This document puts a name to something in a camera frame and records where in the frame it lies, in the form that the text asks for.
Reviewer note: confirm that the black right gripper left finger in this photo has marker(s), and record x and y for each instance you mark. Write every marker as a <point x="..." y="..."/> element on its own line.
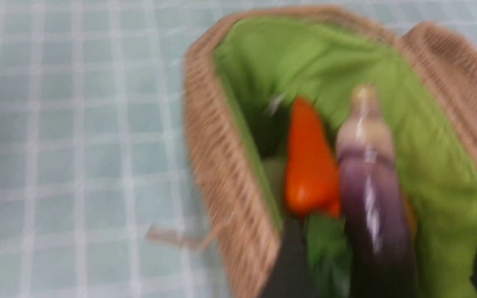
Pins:
<point x="290" y="276"/>

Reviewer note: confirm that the purple toy eggplant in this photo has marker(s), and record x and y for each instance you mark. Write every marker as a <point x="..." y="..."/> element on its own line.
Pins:
<point x="376" y="222"/>

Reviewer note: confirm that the red toy carrot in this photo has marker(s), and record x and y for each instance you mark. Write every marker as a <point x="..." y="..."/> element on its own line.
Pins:
<point x="312" y="192"/>

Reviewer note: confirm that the woven wicker basket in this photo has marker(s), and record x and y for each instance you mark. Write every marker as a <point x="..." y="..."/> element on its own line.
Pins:
<point x="240" y="80"/>

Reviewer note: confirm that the green checkered tablecloth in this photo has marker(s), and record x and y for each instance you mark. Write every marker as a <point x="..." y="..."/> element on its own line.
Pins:
<point x="92" y="143"/>

